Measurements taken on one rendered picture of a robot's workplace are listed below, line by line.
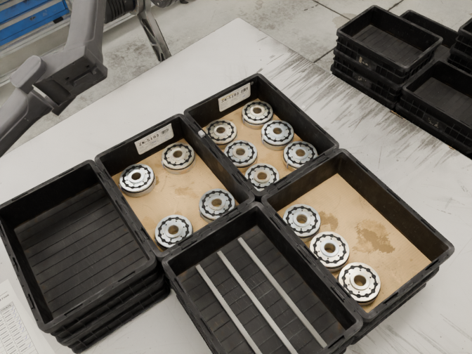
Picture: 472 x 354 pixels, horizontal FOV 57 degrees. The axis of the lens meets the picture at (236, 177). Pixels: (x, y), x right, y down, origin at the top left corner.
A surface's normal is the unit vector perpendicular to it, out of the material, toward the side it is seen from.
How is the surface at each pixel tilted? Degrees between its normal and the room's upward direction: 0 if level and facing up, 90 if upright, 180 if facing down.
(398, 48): 0
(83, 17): 18
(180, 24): 0
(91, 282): 0
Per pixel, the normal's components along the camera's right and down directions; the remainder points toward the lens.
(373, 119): -0.04, -0.58
